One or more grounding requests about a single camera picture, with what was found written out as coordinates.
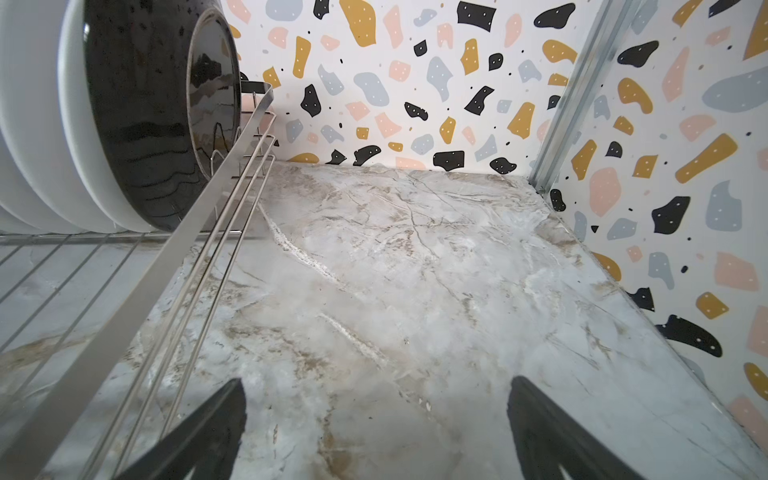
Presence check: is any black rimmed cream plate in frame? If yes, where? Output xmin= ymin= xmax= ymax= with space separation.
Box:
xmin=84 ymin=0 xmax=241 ymax=232

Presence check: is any metal wire dish rack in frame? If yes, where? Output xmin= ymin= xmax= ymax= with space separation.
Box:
xmin=1 ymin=81 xmax=274 ymax=479

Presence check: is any white watermelon pattern plate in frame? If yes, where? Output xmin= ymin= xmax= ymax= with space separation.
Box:
xmin=57 ymin=1 xmax=153 ymax=233

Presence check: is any white plate green rim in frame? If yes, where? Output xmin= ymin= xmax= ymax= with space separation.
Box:
xmin=1 ymin=1 xmax=117 ymax=233

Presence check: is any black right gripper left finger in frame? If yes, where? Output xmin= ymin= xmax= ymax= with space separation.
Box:
xmin=118 ymin=378 xmax=247 ymax=479

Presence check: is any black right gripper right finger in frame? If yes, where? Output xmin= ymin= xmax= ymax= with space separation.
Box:
xmin=507 ymin=376 xmax=641 ymax=479

